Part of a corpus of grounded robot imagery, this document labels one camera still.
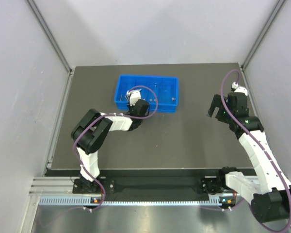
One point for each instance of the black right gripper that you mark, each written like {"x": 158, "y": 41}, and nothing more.
{"x": 221, "y": 109}

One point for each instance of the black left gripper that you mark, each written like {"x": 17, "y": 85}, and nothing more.
{"x": 131, "y": 106}

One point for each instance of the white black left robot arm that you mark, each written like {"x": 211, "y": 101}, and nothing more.
{"x": 90, "y": 133}

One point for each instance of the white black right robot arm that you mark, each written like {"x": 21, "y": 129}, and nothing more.
{"x": 270, "y": 199}

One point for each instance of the blue plastic divided bin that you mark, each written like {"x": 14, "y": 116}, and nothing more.
{"x": 167, "y": 88}

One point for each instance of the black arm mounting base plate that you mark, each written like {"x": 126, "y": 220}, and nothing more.
{"x": 144, "y": 181}

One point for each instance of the grey slotted cable duct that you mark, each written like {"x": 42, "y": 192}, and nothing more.
{"x": 90, "y": 200}

